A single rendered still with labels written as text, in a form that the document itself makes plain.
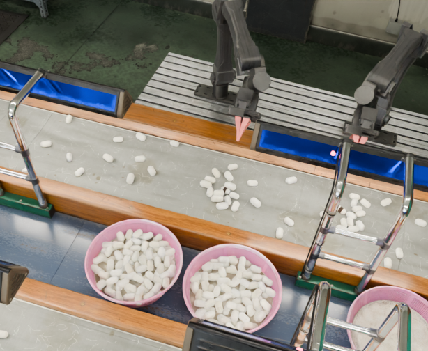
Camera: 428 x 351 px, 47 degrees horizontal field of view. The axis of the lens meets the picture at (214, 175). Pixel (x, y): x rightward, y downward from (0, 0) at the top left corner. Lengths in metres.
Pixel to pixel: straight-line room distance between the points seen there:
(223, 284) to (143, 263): 0.23
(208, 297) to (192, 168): 0.46
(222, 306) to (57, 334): 0.42
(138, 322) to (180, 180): 0.50
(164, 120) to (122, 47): 1.74
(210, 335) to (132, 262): 0.56
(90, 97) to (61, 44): 2.17
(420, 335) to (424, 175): 0.44
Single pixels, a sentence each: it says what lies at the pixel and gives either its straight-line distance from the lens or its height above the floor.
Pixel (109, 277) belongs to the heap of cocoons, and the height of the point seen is 0.73.
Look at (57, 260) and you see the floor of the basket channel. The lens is 1.53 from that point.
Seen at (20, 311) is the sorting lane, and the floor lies 0.74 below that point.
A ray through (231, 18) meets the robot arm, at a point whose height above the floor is 1.10.
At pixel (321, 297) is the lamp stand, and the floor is 1.12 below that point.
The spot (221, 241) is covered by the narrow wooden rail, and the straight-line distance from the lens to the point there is 1.43.
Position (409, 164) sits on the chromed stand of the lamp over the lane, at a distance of 1.24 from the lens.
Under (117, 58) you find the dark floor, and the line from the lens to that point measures 3.34.
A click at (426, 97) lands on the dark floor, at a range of 3.41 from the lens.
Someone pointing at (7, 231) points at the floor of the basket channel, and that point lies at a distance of 1.63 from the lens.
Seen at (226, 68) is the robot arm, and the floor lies 0.84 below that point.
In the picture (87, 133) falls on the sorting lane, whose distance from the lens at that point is 1.76.
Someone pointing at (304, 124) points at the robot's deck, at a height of 0.67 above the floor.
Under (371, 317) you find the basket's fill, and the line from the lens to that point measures 1.43.
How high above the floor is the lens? 1.95
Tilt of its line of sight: 49 degrees down
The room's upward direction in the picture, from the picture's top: 5 degrees clockwise
